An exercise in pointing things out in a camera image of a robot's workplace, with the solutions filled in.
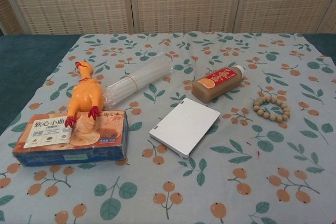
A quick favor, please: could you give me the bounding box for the wooden bead bracelet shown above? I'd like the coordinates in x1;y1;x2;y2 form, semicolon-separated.
253;95;289;123

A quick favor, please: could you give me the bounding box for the white flat rectangular case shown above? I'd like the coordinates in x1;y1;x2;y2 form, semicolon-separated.
149;97;221;159

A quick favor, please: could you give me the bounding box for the bundle of clear plastic tubes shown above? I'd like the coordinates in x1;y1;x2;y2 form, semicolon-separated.
103;57;175;110

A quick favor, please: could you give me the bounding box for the brown juice bottle red label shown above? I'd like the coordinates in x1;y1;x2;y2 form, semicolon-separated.
191;65;246;104

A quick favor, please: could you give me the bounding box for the yellow rubber chicken toy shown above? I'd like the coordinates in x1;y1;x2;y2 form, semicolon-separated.
65;60;103;129

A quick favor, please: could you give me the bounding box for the floral patterned tablecloth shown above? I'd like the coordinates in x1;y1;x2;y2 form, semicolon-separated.
0;31;336;224

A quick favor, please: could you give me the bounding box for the woven folding screen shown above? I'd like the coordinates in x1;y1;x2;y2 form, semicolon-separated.
0;0;336;36

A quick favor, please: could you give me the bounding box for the orange and blue cookie box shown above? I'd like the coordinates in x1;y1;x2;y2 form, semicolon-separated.
12;109;129;168

